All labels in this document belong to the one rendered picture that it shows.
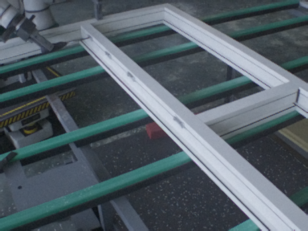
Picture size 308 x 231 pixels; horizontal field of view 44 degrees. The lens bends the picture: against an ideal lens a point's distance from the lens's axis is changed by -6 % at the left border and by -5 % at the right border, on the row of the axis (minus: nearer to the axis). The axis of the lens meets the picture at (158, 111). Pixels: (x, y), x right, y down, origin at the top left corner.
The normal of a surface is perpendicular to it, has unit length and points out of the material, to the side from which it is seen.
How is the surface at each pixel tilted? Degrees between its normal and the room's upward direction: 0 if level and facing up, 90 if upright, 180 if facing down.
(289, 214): 0
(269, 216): 90
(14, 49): 90
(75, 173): 0
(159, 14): 90
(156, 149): 0
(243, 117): 90
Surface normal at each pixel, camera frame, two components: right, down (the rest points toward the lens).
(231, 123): 0.50, 0.48
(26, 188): -0.01, -0.83
